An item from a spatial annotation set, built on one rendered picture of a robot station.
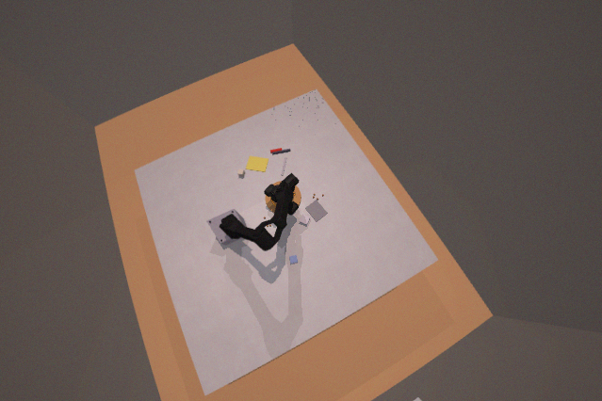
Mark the orange round board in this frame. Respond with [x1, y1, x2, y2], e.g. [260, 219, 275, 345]
[265, 181, 301, 213]

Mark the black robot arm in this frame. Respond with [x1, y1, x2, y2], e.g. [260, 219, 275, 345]
[220, 173, 299, 251]

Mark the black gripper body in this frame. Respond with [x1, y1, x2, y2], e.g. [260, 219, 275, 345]
[264, 184, 299, 216]

